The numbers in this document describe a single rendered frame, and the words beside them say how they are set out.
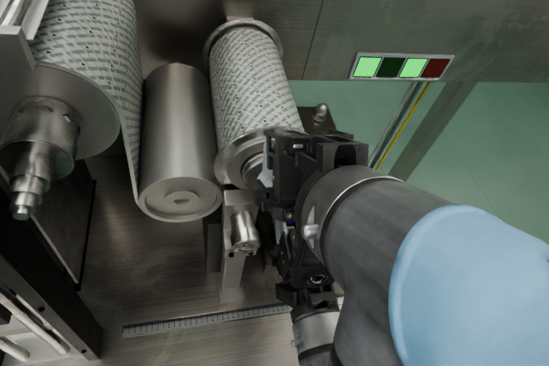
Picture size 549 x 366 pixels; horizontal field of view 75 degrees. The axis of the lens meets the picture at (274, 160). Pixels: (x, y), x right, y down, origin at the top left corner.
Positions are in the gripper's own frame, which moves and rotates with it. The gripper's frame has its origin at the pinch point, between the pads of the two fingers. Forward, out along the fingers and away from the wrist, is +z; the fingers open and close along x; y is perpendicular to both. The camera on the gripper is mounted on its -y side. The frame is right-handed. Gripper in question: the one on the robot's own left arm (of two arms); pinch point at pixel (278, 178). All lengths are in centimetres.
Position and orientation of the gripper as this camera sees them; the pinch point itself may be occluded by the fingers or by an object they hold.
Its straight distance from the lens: 46.2
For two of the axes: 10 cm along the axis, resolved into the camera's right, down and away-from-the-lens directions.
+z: -2.4, -1.8, 9.5
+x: -9.7, 0.5, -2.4
